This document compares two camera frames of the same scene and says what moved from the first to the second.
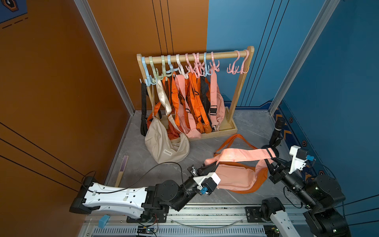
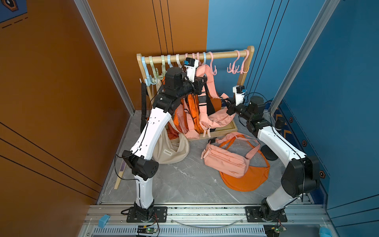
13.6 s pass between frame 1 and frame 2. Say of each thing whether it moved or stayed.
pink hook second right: stayed
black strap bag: stayed
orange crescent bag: moved
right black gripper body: moved
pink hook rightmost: stayed
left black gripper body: moved
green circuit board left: stayed
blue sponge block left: stayed
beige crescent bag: stayed
